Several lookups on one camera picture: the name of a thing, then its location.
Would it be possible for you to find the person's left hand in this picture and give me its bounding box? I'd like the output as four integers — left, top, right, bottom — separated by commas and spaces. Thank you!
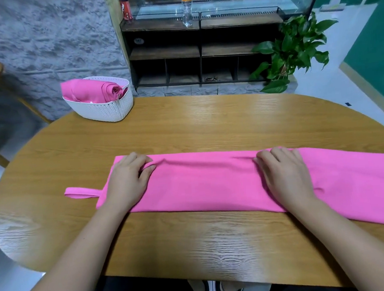
97, 150, 161, 215

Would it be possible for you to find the person's right hand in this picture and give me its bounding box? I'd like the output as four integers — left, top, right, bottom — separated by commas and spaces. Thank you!
253, 143, 319, 217

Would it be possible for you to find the pile of pink cloths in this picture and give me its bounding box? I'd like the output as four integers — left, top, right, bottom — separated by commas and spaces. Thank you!
62, 136, 384, 252

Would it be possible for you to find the white woven plastic basket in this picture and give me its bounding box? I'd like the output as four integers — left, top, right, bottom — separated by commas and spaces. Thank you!
60, 73, 136, 126

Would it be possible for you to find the pink towel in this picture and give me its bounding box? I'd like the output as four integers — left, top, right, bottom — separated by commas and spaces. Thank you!
60, 75, 129, 106

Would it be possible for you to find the person's left forearm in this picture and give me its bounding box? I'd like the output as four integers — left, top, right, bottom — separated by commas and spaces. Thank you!
3, 202, 134, 291

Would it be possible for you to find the person's right forearm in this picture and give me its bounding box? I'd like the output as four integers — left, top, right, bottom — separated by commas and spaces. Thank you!
291, 195, 384, 291

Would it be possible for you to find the green potted plant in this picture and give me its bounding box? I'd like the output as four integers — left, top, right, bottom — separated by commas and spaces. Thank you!
245, 10, 343, 96

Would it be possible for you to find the dark wooden shelf cabinet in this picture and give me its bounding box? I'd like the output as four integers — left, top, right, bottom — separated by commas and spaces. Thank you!
119, 7, 300, 93

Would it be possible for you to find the red label cola bottle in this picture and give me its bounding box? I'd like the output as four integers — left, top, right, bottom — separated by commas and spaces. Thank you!
119, 0, 135, 23

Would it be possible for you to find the clear bottle with orange label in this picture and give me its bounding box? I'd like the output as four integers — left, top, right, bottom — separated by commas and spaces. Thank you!
180, 0, 196, 29

